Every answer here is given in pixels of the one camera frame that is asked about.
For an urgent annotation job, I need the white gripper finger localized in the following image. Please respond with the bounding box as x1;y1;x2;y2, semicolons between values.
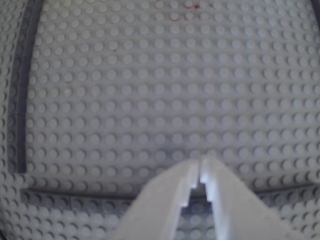
107;157;200;240
199;155;301;240

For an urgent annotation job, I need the grey Lego baseplate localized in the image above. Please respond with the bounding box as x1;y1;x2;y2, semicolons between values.
0;0;320;240

